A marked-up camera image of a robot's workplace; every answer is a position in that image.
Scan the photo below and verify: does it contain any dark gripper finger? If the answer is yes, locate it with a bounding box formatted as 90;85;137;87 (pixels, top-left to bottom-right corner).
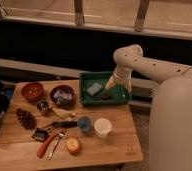
98;90;112;100

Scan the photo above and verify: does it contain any yellow and white gripper body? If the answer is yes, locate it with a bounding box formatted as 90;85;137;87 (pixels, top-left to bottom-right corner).
105;72;122;90

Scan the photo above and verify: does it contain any purple white towel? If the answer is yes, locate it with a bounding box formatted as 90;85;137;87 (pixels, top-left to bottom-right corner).
53;89;72;105

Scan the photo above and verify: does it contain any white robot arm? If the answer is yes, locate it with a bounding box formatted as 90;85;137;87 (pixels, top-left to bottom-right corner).
105;44;192;171

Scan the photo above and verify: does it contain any dark maroon bowl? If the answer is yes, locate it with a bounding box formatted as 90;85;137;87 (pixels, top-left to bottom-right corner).
50;85;75;109

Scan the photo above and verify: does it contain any red bowl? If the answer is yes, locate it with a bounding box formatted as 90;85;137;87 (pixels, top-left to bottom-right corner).
21;82;44;102

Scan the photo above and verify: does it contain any grey sponge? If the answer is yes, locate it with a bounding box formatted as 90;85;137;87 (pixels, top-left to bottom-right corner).
87;82;102;96

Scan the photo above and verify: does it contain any green plastic tray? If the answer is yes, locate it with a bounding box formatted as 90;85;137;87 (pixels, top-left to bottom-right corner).
79;71;132;106

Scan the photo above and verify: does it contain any white cup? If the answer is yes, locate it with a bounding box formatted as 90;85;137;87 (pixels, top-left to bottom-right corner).
94;118;112;138

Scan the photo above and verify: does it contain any blue cup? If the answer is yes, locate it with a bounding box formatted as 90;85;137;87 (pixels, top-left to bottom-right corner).
77;116;92;134

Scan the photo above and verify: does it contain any banana piece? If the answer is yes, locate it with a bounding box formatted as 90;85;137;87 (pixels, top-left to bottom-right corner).
53;108;76;118

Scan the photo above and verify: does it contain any silver fork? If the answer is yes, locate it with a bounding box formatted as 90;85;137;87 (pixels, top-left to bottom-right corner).
48;130;67;160

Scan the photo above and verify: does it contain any orange fruit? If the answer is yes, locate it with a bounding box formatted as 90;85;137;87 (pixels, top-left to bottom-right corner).
66;138;82;155

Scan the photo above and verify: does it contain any small metal cup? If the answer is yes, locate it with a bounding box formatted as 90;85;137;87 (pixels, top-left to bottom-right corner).
37;101;50;115

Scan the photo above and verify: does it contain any wooden table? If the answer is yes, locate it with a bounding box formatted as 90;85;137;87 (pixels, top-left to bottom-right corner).
0;83;143;171

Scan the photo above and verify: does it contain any small black tin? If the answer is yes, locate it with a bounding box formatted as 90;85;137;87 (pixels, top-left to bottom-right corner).
32;129;48;142

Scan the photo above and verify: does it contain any brown pine cone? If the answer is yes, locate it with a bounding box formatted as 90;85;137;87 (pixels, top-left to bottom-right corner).
16;108;37;130

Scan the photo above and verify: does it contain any black handled tool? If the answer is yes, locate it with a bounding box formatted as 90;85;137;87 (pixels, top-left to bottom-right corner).
42;120;79;130

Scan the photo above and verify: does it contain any red handled tool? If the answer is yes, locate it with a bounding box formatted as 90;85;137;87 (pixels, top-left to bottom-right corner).
37;133;57;158

